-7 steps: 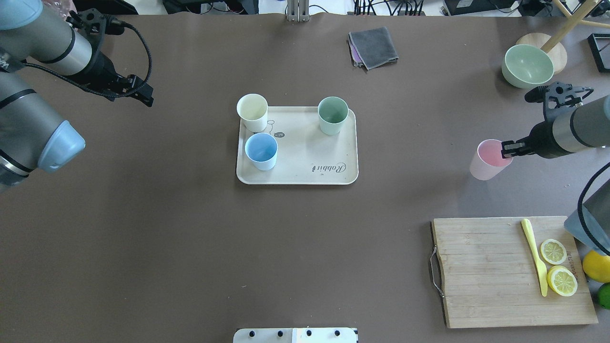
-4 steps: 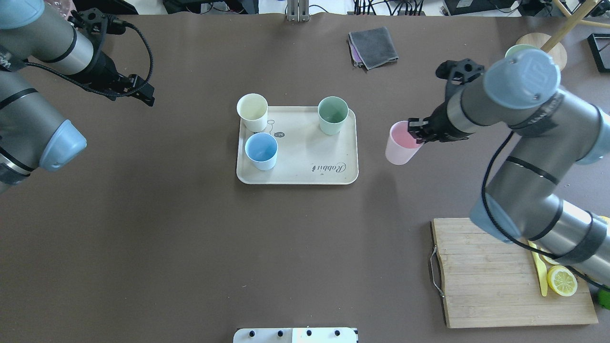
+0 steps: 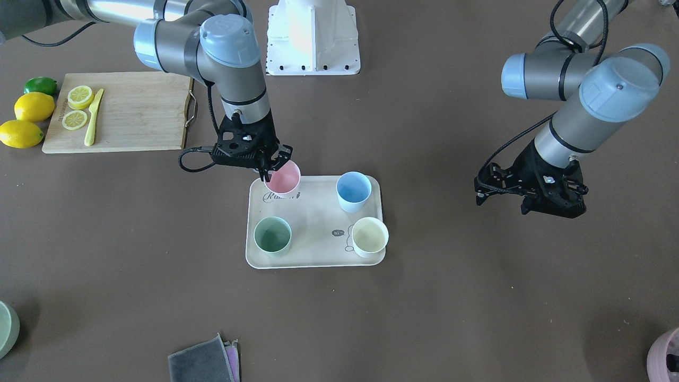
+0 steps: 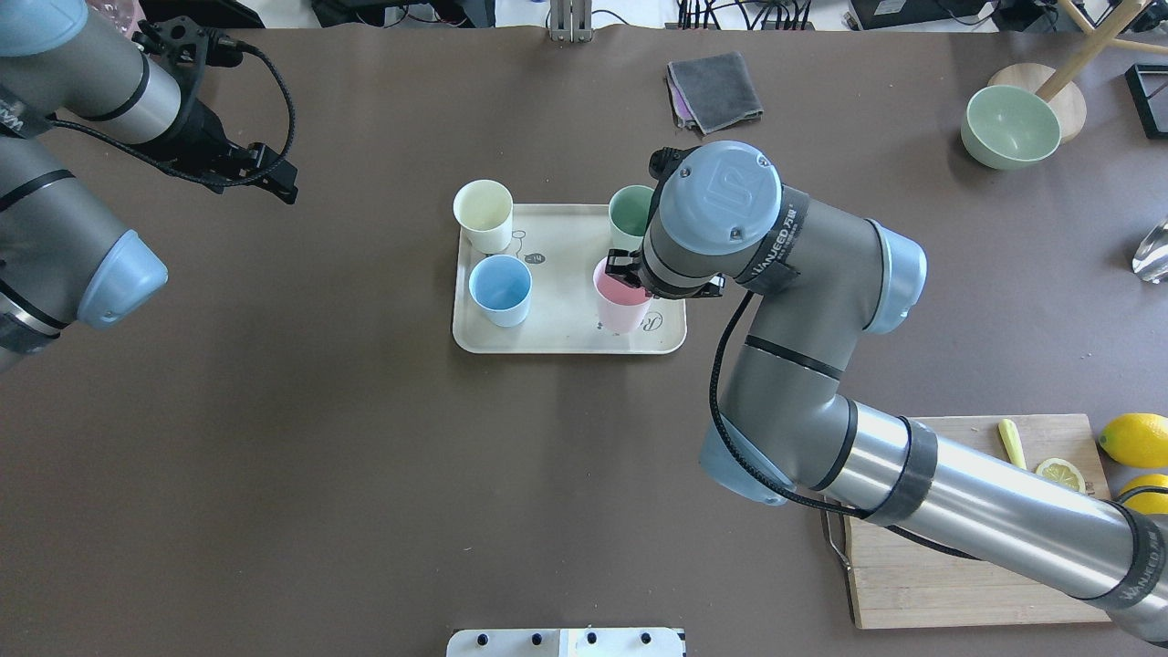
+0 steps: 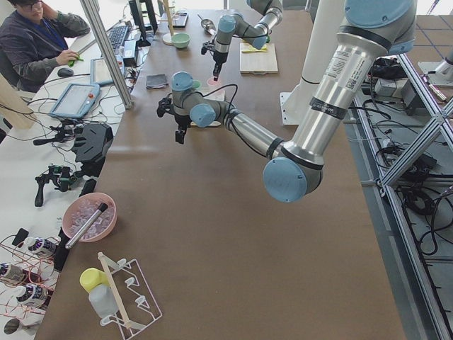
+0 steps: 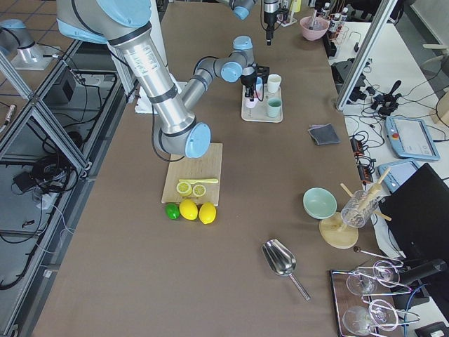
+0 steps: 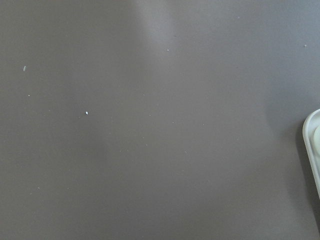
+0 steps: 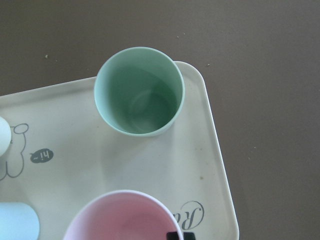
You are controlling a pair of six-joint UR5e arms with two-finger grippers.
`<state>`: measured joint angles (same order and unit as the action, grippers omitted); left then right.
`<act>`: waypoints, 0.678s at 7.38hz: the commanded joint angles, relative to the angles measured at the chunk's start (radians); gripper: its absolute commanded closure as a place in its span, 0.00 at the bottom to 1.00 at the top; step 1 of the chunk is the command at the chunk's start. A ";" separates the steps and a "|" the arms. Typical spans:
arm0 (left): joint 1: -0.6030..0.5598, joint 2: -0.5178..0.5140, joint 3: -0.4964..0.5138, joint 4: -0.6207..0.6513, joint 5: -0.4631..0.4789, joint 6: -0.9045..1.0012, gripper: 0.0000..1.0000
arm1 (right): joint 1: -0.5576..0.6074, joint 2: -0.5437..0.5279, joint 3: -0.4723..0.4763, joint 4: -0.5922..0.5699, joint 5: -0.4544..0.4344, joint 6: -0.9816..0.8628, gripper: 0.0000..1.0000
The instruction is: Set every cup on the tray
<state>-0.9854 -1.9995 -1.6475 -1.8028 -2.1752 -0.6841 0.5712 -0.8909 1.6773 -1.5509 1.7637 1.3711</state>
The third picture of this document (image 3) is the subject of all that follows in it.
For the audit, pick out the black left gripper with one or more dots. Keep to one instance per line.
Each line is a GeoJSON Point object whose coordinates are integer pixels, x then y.
{"type": "Point", "coordinates": [525, 165]}

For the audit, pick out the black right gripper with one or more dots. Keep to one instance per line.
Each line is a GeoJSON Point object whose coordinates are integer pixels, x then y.
{"type": "Point", "coordinates": [267, 139]}

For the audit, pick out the pink plastic cup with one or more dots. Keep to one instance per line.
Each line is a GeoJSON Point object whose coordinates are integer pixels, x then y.
{"type": "Point", "coordinates": [284, 181]}

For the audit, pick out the green plastic cup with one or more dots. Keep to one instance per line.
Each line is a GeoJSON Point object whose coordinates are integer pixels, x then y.
{"type": "Point", "coordinates": [273, 235]}

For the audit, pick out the blue plastic cup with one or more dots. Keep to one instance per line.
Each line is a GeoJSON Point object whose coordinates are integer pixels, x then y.
{"type": "Point", "coordinates": [353, 189]}

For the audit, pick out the cream plastic cup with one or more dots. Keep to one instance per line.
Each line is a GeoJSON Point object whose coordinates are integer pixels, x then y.
{"type": "Point", "coordinates": [369, 237]}

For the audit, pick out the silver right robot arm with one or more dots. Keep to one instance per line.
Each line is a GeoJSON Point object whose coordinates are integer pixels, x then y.
{"type": "Point", "coordinates": [213, 42]}

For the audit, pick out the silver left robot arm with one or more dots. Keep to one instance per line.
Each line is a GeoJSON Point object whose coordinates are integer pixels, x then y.
{"type": "Point", "coordinates": [600, 94]}

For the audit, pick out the beige rabbit tray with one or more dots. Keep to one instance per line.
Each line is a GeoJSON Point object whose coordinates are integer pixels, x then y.
{"type": "Point", "coordinates": [321, 230]}

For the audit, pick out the wooden cutting board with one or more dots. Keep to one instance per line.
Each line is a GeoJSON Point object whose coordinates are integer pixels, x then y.
{"type": "Point", "coordinates": [139, 111]}

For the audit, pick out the yellow plastic knife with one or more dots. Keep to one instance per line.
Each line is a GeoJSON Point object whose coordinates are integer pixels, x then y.
{"type": "Point", "coordinates": [94, 112]}

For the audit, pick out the pink bowl with ice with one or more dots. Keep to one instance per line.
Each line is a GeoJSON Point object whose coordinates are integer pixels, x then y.
{"type": "Point", "coordinates": [662, 357]}

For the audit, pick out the lemon half upper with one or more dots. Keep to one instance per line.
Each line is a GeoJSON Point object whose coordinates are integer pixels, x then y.
{"type": "Point", "coordinates": [80, 97]}

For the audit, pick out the lemon half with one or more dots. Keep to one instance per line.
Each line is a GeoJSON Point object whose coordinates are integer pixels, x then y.
{"type": "Point", "coordinates": [74, 120]}
{"type": "Point", "coordinates": [80, 97]}

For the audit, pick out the lemon half lower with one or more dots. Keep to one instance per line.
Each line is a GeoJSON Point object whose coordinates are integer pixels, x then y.
{"type": "Point", "coordinates": [74, 120]}

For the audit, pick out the grey folded cloth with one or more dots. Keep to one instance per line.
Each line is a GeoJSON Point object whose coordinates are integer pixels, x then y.
{"type": "Point", "coordinates": [214, 360]}

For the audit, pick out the green lime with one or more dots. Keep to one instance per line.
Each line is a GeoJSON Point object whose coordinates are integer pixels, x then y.
{"type": "Point", "coordinates": [41, 84]}

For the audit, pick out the yellow lemon middle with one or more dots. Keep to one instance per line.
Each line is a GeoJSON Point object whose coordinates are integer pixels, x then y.
{"type": "Point", "coordinates": [34, 107]}

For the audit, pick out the yellow lemon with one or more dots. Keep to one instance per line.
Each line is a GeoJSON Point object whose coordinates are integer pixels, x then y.
{"type": "Point", "coordinates": [34, 107]}
{"type": "Point", "coordinates": [21, 134]}

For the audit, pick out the yellow lemon outer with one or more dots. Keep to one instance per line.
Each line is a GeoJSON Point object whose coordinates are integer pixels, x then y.
{"type": "Point", "coordinates": [21, 134]}

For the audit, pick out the green bowl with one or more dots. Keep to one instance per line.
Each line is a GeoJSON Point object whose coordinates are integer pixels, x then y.
{"type": "Point", "coordinates": [10, 328]}

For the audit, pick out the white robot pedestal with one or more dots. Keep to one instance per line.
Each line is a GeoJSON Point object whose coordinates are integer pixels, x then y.
{"type": "Point", "coordinates": [312, 38]}

